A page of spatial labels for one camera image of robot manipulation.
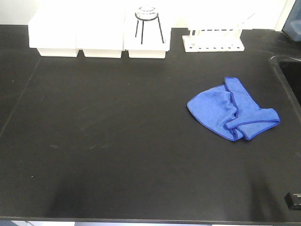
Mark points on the blue microfiber cloth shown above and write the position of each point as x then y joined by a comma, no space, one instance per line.
229,111

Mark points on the right white plastic bin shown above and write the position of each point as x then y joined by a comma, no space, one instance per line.
148,50

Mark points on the white plastic bin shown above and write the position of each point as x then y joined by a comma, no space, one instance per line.
148,50
53,33
100,33

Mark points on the middle white plastic bin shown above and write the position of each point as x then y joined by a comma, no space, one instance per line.
100,33

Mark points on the white test tube rack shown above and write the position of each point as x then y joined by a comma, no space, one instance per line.
220,33

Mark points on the clear glass dish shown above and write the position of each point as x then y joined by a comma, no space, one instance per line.
146,12

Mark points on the left white plastic bin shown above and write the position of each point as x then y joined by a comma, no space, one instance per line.
53,33

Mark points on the black lab sink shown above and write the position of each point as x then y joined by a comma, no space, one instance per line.
288,70

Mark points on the blue plastic container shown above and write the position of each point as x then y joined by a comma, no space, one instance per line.
292,27

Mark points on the black desktop outlet box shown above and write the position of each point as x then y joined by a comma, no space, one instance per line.
293,201

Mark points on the black wire tripod stand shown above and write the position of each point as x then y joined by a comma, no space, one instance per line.
151,30

